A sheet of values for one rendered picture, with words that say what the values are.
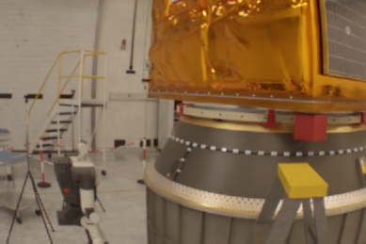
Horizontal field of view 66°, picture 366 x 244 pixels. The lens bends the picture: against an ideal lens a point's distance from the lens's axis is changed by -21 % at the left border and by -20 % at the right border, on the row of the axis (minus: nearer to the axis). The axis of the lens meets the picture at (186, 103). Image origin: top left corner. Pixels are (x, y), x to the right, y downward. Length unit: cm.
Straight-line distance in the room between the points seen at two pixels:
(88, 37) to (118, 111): 239
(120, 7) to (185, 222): 865
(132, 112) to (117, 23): 272
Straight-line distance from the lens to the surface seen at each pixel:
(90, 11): 984
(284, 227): 123
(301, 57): 167
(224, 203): 196
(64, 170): 210
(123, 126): 1011
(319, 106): 171
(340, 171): 211
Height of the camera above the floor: 183
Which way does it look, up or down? 2 degrees down
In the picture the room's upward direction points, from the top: 2 degrees clockwise
